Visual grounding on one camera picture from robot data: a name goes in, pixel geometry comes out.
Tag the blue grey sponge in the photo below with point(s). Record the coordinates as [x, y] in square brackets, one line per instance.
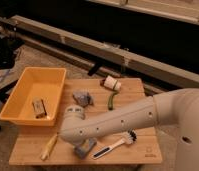
[83, 150]

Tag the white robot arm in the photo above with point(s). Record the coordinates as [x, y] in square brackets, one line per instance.
[174, 107]

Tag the brown block in tray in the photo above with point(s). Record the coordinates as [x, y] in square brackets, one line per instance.
[39, 108]

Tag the yellow plastic tray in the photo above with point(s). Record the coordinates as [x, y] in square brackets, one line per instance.
[35, 83]

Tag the white roll with green band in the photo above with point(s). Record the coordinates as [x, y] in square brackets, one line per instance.
[111, 83]

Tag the crumpled grey cloth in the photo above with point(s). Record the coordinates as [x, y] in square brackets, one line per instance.
[83, 98]

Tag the white black dish brush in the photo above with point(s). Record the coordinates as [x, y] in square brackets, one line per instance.
[128, 138]

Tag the long wooden beam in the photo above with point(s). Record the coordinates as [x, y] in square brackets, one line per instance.
[150, 67]

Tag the wooden folding table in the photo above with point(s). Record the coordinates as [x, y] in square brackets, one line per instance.
[31, 140]

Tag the black stand at left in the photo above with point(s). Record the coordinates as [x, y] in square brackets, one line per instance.
[8, 45]

